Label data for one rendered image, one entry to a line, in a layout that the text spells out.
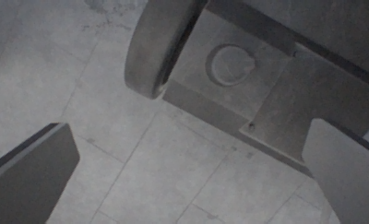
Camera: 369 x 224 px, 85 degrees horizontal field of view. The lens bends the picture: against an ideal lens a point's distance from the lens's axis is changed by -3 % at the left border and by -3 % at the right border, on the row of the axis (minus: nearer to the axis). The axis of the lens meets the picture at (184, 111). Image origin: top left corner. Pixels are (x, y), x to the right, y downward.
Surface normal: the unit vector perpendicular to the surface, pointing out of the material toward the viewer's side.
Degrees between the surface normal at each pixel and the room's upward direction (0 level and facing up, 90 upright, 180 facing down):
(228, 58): 0
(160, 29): 2
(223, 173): 0
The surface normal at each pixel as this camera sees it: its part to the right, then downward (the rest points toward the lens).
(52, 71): -0.07, 0.22
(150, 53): -0.18, 0.50
